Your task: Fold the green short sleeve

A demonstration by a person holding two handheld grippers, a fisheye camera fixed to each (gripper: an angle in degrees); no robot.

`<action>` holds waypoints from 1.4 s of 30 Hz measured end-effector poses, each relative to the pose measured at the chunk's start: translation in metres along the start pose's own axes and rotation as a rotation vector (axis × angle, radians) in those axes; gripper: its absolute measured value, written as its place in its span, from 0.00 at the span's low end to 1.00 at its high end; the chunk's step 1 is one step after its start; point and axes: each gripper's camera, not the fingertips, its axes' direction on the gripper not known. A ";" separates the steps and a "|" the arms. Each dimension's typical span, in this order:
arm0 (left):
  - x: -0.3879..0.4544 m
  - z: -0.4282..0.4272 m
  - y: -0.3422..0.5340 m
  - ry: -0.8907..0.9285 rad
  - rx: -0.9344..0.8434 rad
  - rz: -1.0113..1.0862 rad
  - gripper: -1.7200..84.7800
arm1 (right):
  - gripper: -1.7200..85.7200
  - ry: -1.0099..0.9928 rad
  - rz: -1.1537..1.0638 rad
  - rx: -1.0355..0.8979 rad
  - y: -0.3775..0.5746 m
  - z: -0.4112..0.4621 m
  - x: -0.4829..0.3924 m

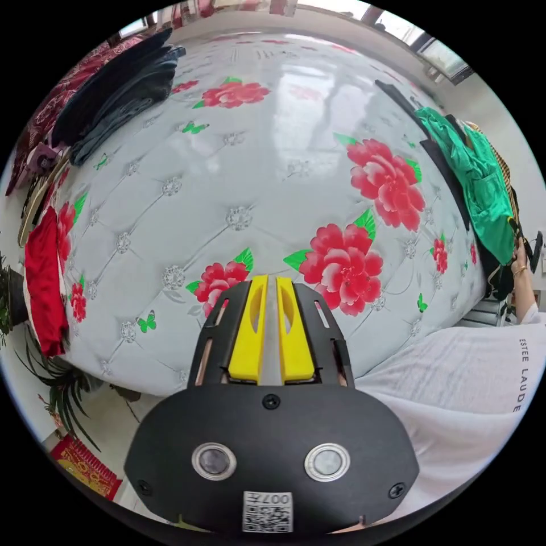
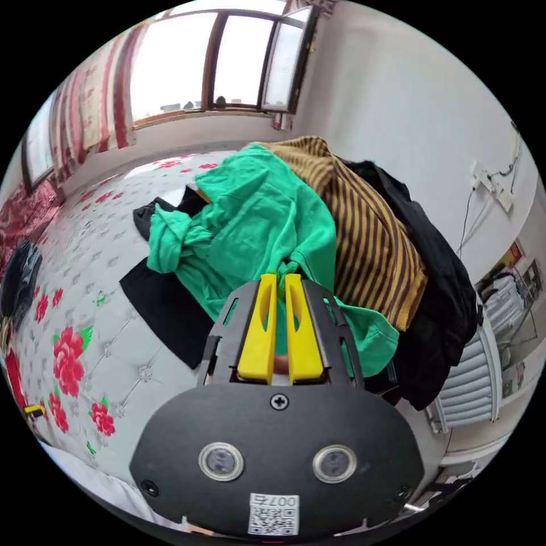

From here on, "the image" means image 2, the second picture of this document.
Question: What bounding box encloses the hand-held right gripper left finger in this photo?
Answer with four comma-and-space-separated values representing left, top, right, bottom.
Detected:
237, 274, 279, 386

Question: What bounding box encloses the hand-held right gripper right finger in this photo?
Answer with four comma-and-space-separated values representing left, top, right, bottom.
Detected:
284, 274, 324, 386

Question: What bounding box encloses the green short sleeve shirt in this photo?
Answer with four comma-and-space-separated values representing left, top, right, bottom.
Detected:
146, 143, 400, 379

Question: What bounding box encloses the pile of clothes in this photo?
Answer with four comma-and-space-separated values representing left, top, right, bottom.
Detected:
119, 135, 483, 411

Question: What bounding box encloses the dark folded garment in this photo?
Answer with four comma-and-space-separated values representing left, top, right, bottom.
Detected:
0, 240, 44, 330

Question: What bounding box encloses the bed with flowered quilt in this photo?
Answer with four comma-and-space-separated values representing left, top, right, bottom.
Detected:
0, 149, 274, 474

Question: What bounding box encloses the white radiator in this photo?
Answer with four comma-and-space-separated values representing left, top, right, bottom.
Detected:
425, 326, 501, 434

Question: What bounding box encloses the red patterned blanket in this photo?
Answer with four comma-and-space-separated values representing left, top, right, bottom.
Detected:
0, 181, 59, 261

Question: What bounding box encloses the white power strip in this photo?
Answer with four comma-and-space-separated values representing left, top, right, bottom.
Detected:
470, 160, 516, 213

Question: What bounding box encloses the red striped curtain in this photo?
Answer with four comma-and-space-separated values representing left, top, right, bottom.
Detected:
50, 20, 148, 152

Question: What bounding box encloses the window with brown frame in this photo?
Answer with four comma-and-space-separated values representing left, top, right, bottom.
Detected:
127, 0, 321, 129

